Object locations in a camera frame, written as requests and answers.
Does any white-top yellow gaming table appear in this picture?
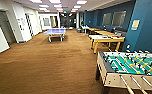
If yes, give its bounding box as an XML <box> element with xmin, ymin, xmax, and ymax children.
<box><xmin>88</xmin><ymin>34</ymin><xmax>122</xmax><ymax>54</ymax></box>

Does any interior glass window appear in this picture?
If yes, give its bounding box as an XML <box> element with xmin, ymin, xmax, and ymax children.
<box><xmin>112</xmin><ymin>10</ymin><xmax>128</xmax><ymax>29</ymax></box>
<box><xmin>102</xmin><ymin>12</ymin><xmax>113</xmax><ymax>27</ymax></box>

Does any blue ping pong table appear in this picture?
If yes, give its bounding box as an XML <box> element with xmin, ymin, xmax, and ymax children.
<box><xmin>43</xmin><ymin>28</ymin><xmax>67</xmax><ymax>44</ymax></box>

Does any white ceiling light panel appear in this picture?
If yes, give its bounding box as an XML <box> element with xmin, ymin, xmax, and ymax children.
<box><xmin>29</xmin><ymin>0</ymin><xmax>44</xmax><ymax>4</ymax></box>
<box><xmin>75</xmin><ymin>0</ymin><xmax>88</xmax><ymax>5</ymax></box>
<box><xmin>48</xmin><ymin>0</ymin><xmax>62</xmax><ymax>4</ymax></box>

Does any green foosball table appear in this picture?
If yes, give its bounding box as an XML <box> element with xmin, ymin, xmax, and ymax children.
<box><xmin>95</xmin><ymin>50</ymin><xmax>152</xmax><ymax>94</ymax></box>

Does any white electrical wall outlet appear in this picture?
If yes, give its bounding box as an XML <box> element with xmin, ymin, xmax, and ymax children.
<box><xmin>126</xmin><ymin>44</ymin><xmax>131</xmax><ymax>50</ymax></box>

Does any yellow framed wall poster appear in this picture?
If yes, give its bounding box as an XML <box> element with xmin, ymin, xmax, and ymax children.
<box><xmin>131</xmin><ymin>19</ymin><xmax>141</xmax><ymax>31</ymax></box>

